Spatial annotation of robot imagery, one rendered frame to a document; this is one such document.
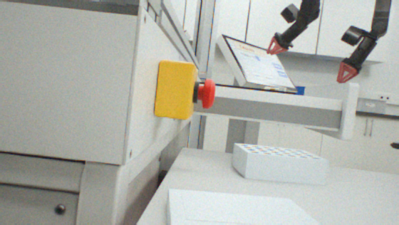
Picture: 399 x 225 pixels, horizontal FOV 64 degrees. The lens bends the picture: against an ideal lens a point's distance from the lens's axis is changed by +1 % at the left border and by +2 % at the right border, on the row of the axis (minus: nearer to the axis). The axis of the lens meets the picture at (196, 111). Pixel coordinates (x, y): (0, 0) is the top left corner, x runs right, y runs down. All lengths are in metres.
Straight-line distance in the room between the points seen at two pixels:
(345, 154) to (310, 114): 3.49
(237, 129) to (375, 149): 2.74
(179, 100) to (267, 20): 3.85
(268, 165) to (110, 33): 0.29
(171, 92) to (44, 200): 0.18
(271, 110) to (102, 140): 0.40
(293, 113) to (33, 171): 0.47
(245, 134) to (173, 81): 1.38
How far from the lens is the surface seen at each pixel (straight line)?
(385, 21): 1.46
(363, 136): 4.20
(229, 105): 0.62
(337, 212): 0.40
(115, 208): 0.32
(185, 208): 0.28
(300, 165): 0.49
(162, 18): 0.38
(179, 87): 0.39
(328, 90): 0.76
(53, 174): 0.33
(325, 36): 4.38
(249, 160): 0.46
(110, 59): 0.30
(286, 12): 1.47
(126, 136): 0.29
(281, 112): 0.64
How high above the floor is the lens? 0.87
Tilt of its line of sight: 3 degrees down
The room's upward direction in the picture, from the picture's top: 7 degrees clockwise
